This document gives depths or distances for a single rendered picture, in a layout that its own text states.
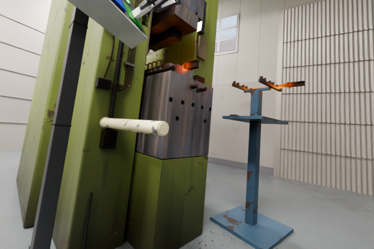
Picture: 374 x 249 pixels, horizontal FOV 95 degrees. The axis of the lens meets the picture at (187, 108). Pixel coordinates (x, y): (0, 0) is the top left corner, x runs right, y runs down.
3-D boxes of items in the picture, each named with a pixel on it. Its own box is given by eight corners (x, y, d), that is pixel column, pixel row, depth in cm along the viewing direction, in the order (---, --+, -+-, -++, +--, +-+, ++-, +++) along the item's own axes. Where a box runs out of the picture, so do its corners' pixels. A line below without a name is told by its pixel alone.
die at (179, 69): (192, 83, 108) (193, 70, 109) (168, 73, 94) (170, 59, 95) (153, 89, 137) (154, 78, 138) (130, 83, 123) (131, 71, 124)
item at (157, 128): (170, 138, 53) (171, 120, 54) (156, 137, 49) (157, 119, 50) (110, 128, 83) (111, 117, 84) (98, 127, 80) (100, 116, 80)
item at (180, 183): (202, 234, 104) (208, 155, 109) (150, 266, 77) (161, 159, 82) (149, 201, 142) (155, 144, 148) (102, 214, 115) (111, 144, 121)
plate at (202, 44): (205, 60, 138) (207, 40, 140) (198, 56, 132) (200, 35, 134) (203, 60, 140) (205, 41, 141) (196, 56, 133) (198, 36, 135)
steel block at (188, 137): (208, 155, 109) (213, 87, 114) (161, 159, 82) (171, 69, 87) (155, 144, 148) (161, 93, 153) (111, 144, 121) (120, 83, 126)
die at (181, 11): (197, 30, 112) (198, 16, 113) (175, 13, 98) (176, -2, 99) (158, 46, 141) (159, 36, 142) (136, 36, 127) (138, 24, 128)
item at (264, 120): (288, 124, 128) (288, 121, 129) (261, 119, 103) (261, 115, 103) (251, 123, 151) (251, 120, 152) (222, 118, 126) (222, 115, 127)
